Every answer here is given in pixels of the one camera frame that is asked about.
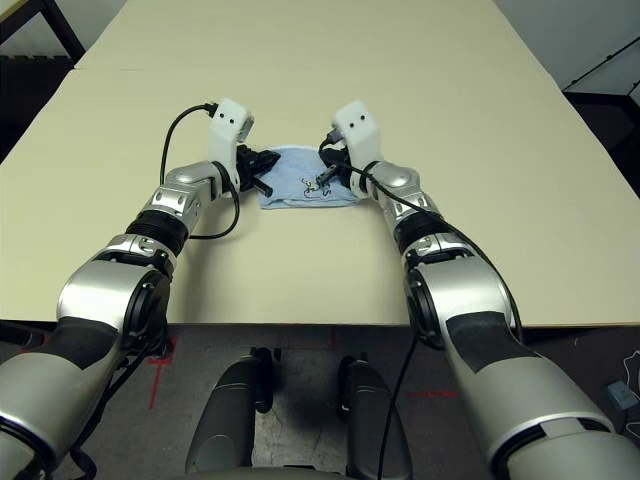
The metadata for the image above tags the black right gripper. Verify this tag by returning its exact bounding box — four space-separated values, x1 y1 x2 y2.
316 142 352 189

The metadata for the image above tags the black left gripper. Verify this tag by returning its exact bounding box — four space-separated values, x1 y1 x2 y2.
234 144 281 197

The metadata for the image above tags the light blue white-trimmed towel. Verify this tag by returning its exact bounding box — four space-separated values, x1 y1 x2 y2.
258 144 362 212

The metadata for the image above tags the black foam floor mat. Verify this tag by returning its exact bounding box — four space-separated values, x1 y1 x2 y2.
0 52 76 166

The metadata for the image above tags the dark grey robot right leg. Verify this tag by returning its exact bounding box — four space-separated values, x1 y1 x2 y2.
337 352 412 480

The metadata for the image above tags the black box platform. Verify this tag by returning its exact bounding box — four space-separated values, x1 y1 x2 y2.
562 88 640 151

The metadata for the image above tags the black tripod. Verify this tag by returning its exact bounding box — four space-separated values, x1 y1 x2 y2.
562 37 640 91

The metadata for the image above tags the small grey adapter box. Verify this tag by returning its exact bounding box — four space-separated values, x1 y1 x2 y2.
606 380 634 412

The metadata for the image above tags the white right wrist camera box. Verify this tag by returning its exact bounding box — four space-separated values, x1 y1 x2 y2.
330 99 384 197

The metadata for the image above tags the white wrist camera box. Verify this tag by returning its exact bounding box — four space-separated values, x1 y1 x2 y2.
330 99 384 197
206 97 257 200

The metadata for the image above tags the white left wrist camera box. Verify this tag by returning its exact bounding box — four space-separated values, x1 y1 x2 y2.
206 97 257 200

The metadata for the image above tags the thin black left wrist cable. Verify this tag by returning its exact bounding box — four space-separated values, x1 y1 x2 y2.
187 183 242 241

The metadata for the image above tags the beige side table black frame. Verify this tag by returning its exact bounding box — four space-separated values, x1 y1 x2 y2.
0 0 87 64

